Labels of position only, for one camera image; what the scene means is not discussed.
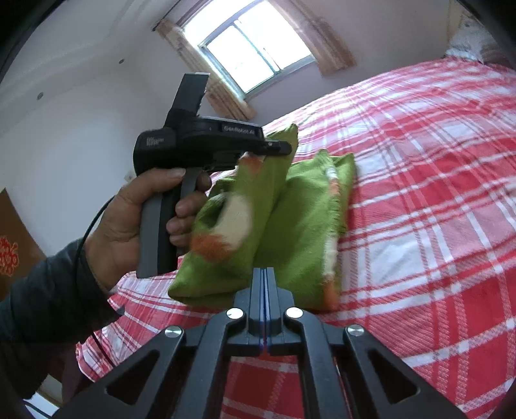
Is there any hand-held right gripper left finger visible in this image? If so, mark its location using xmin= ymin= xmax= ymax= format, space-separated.
xmin=52 ymin=268 xmax=264 ymax=419

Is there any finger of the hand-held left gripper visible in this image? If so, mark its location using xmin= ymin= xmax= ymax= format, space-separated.
xmin=262 ymin=139 xmax=293 ymax=157

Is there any red plaid bed sheet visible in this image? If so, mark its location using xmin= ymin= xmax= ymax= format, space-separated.
xmin=76 ymin=56 xmax=516 ymax=419

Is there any green knitted sweater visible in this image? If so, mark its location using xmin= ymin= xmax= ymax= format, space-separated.
xmin=167 ymin=123 xmax=357 ymax=313

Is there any striped pillow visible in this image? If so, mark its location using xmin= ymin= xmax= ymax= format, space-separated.
xmin=445 ymin=20 xmax=491 ymax=62

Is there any red paper decoration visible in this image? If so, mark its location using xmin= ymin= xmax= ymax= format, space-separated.
xmin=0 ymin=236 xmax=21 ymax=275

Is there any beige patterned curtain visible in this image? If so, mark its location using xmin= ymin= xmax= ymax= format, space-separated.
xmin=290 ymin=0 xmax=357 ymax=75
xmin=155 ymin=20 xmax=255 ymax=122

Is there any brown wooden door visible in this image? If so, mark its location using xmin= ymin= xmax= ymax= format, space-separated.
xmin=0 ymin=187 xmax=47 ymax=299

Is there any person's left forearm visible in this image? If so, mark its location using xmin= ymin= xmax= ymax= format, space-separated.
xmin=0 ymin=239 xmax=122 ymax=404

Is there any person's left hand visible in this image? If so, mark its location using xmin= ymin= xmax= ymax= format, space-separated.
xmin=84 ymin=167 xmax=212 ymax=295

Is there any window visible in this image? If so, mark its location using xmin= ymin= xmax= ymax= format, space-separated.
xmin=181 ymin=0 xmax=317 ymax=95

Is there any black cable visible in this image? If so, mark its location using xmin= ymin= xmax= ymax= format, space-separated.
xmin=76 ymin=195 xmax=118 ymax=363

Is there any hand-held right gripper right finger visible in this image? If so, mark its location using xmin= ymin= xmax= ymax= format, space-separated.
xmin=264 ymin=268 xmax=468 ymax=419

